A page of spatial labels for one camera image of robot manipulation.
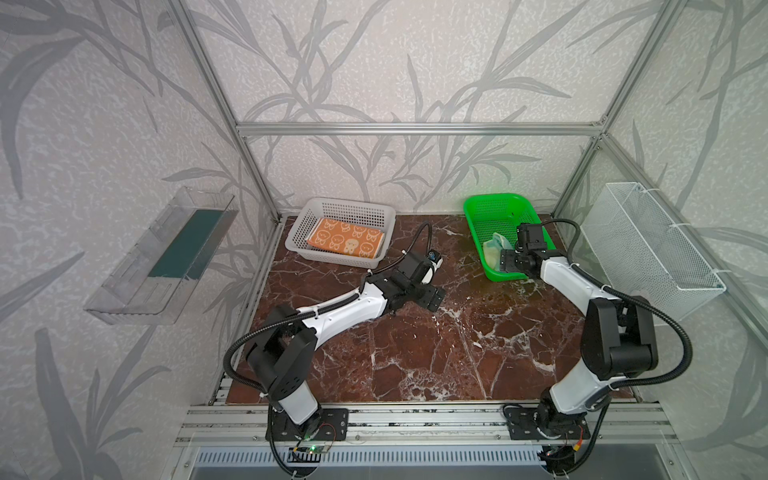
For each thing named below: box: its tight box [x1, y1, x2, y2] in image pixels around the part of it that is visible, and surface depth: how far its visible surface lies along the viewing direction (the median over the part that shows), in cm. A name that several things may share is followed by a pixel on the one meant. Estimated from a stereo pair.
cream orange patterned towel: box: [306, 218, 385, 259], surface depth 110 cm
